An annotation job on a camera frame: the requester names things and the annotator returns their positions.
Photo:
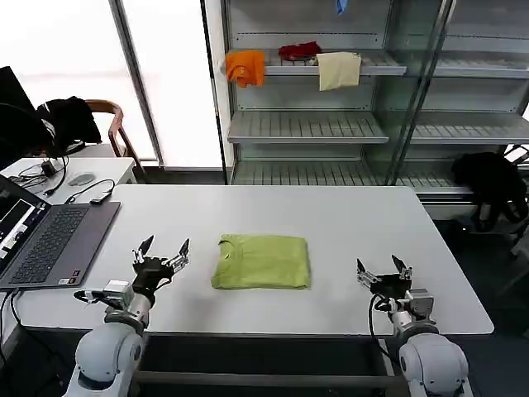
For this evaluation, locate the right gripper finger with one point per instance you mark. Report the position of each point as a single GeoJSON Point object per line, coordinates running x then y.
{"type": "Point", "coordinates": [403, 269]}
{"type": "Point", "coordinates": [365, 276]}

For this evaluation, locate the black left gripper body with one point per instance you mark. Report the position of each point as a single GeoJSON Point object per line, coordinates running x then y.
{"type": "Point", "coordinates": [151, 273]}

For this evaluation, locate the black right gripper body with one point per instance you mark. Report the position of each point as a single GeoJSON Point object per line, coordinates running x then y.
{"type": "Point", "coordinates": [390, 283]}

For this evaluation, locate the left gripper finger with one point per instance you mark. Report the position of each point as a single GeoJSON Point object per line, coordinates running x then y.
{"type": "Point", "coordinates": [179, 258]}
{"type": "Point", "coordinates": [142, 250]}

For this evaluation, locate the green t-shirt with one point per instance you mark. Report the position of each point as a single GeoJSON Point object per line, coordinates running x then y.
{"type": "Point", "coordinates": [264, 262]}

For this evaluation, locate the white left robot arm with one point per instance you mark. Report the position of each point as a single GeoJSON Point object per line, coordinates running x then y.
{"type": "Point", "coordinates": [109, 351]}

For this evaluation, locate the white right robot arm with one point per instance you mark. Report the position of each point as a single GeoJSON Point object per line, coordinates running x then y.
{"type": "Point", "coordinates": [430, 355]}

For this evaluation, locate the grey laptop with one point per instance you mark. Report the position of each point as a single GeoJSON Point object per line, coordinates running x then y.
{"type": "Point", "coordinates": [53, 244]}

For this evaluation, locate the white side desk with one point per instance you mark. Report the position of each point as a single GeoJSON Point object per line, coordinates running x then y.
{"type": "Point", "coordinates": [103, 167]}

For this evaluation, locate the grey computer mouse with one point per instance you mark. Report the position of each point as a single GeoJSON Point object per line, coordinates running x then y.
{"type": "Point", "coordinates": [81, 179]}

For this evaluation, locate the black backpack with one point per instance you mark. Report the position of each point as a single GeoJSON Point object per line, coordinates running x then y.
{"type": "Point", "coordinates": [487, 182]}

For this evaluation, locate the small black charger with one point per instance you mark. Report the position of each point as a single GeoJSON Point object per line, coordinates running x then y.
{"type": "Point", "coordinates": [49, 169]}

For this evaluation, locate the brown wooden chair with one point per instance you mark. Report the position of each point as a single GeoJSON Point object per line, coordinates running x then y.
{"type": "Point", "coordinates": [117, 124]}

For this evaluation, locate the black jacket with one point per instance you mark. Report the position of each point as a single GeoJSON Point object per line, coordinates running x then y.
{"type": "Point", "coordinates": [72, 120]}

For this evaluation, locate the grey metal shelf rack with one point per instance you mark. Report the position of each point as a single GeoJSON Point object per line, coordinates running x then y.
{"type": "Point", "coordinates": [314, 103]}

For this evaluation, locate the black monitor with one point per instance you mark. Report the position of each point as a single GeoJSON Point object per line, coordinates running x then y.
{"type": "Point", "coordinates": [14, 93]}

